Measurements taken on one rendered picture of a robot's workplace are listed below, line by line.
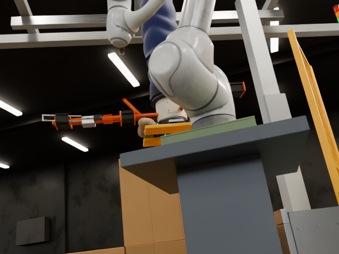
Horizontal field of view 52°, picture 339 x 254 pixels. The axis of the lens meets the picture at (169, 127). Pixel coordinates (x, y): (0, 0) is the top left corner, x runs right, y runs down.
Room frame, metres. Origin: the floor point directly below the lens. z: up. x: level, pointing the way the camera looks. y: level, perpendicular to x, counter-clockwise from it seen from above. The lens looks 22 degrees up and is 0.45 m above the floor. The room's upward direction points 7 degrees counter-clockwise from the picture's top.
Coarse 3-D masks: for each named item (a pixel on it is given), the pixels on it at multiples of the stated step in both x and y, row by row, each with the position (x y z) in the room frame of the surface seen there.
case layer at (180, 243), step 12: (180, 240) 1.60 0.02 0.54; (84, 252) 1.54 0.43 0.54; (96, 252) 1.55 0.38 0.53; (108, 252) 1.56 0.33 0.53; (120, 252) 1.56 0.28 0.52; (132, 252) 1.57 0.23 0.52; (144, 252) 1.58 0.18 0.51; (156, 252) 1.59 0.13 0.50; (168, 252) 1.60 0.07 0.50; (180, 252) 1.60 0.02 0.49
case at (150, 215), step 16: (128, 176) 1.58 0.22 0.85; (128, 192) 1.58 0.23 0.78; (144, 192) 1.59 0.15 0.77; (160, 192) 1.60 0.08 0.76; (128, 208) 1.58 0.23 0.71; (144, 208) 1.59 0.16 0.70; (160, 208) 1.60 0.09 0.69; (176, 208) 1.60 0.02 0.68; (128, 224) 1.58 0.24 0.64; (144, 224) 1.59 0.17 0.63; (160, 224) 1.60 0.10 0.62; (176, 224) 1.60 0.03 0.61; (128, 240) 1.58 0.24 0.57; (144, 240) 1.59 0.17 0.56; (160, 240) 1.59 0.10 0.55
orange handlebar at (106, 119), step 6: (180, 108) 1.72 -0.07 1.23; (138, 114) 1.75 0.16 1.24; (144, 114) 1.76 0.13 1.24; (150, 114) 1.77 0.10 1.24; (156, 114) 1.77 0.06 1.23; (96, 120) 1.73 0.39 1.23; (102, 120) 1.76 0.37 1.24; (108, 120) 1.74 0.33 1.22; (114, 120) 1.77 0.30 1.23; (120, 120) 1.78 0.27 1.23
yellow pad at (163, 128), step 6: (186, 120) 1.72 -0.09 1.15; (150, 126) 1.65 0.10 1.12; (156, 126) 1.65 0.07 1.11; (162, 126) 1.66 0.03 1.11; (168, 126) 1.67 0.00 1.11; (174, 126) 1.67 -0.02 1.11; (180, 126) 1.68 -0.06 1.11; (186, 126) 1.69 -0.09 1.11; (144, 132) 1.72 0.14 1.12; (150, 132) 1.70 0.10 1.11; (156, 132) 1.72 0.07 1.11; (162, 132) 1.73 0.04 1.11; (168, 132) 1.74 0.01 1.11; (174, 132) 1.75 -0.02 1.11
